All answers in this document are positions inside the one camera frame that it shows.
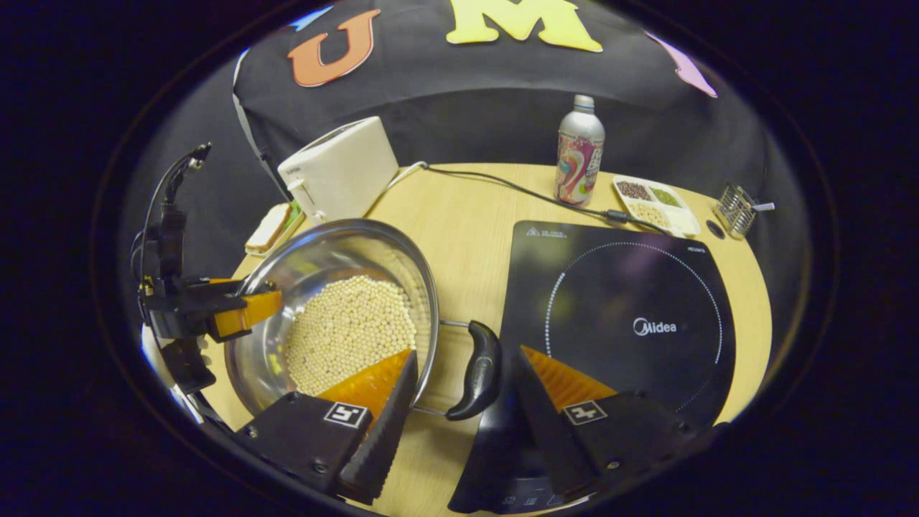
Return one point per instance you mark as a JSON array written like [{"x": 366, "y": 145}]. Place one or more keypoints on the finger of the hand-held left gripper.
[
  {"x": 237, "y": 319},
  {"x": 230, "y": 283}
]

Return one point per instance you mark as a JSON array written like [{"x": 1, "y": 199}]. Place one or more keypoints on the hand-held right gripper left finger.
[{"x": 388, "y": 431}]

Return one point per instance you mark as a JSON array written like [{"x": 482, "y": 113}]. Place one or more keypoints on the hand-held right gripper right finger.
[{"x": 546, "y": 431}]

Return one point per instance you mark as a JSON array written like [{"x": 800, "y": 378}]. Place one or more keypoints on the pile of soybeans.
[{"x": 344, "y": 330}]

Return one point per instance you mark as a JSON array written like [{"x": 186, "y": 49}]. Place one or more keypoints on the stainless steel pot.
[{"x": 337, "y": 251}]

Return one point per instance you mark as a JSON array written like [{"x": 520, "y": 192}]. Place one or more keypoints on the black induction cooktop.
[{"x": 624, "y": 287}]

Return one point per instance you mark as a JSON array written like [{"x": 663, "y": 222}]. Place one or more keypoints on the sandwich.
[{"x": 267, "y": 228}]

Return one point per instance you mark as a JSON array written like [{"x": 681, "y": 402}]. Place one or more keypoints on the white sandwich plate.
[{"x": 293, "y": 231}]

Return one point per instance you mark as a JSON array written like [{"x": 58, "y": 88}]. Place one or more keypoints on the white toaster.
[{"x": 344, "y": 169}]

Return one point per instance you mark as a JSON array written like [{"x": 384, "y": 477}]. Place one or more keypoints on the white divided bean tray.
[{"x": 657, "y": 195}]

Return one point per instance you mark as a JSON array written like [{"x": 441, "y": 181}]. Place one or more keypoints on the silver drink bottle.
[{"x": 578, "y": 158}]

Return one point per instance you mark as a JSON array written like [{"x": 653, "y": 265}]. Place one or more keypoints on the black backdrop cloth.
[{"x": 467, "y": 100}]

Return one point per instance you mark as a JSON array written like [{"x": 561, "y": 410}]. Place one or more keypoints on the metal utensil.
[{"x": 764, "y": 207}]

